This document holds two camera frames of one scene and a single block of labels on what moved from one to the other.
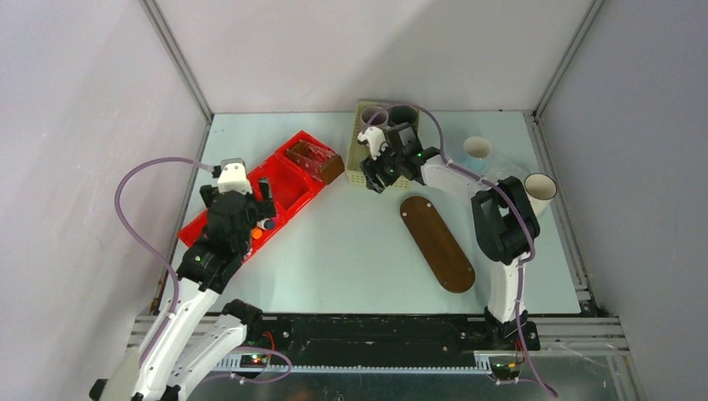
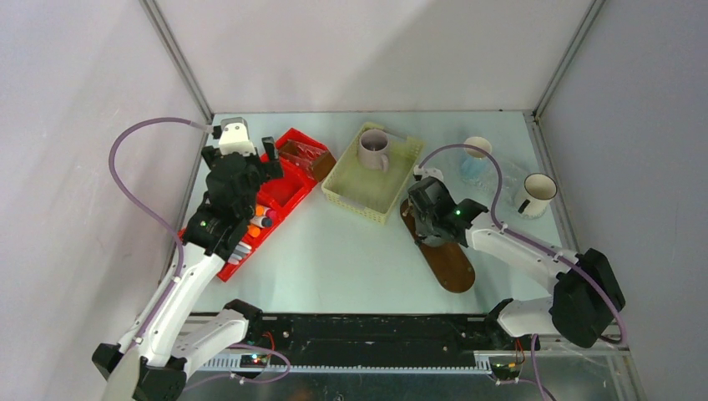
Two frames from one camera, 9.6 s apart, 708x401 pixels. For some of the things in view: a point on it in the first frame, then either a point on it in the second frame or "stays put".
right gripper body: [386, 166] → [424, 223]
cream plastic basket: [357, 153] → [372, 173]
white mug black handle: [540, 188] stays put
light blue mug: [477, 150] stays put
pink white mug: [368, 112] → [371, 149]
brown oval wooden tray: [439, 247] stays put
